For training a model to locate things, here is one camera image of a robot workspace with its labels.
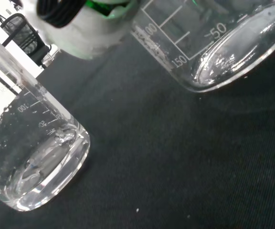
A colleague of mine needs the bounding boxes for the black bench cloth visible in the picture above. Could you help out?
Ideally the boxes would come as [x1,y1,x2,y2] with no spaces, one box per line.
[0,31,275,229]

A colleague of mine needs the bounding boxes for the black mesh chair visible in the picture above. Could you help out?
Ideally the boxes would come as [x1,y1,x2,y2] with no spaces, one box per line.
[0,13,53,69]

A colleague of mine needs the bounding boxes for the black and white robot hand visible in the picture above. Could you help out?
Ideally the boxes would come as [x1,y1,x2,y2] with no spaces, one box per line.
[20,0,140,60]

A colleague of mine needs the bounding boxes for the clear 200 mL glass beaker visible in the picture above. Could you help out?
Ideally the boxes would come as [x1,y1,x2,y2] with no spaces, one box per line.
[0,27,91,212]

